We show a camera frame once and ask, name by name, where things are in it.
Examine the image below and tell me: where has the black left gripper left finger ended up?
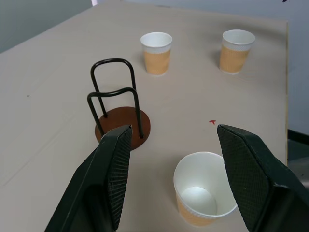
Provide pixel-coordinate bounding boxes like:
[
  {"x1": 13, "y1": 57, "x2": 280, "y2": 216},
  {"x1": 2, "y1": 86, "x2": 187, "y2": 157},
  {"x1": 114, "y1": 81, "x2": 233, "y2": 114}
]
[{"x1": 44, "y1": 124, "x2": 133, "y2": 232}]

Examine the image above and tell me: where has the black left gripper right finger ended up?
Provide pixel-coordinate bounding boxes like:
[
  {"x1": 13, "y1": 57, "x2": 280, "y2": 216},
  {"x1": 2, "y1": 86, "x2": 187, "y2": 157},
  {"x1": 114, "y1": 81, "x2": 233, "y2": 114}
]
[{"x1": 216, "y1": 124, "x2": 309, "y2": 232}]

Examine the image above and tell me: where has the orange and white paper cup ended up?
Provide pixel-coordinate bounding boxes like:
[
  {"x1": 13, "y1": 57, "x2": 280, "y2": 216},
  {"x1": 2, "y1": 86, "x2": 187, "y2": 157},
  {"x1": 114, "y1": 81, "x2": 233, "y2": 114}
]
[
  {"x1": 173, "y1": 151, "x2": 239, "y2": 227},
  {"x1": 140, "y1": 32, "x2": 173, "y2": 76},
  {"x1": 219, "y1": 29, "x2": 256, "y2": 74}
]

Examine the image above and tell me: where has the black wire cup holder stand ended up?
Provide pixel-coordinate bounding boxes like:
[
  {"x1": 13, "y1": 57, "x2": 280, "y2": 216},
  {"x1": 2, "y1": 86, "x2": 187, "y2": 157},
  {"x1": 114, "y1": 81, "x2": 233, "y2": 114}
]
[{"x1": 86, "y1": 58, "x2": 152, "y2": 151}]

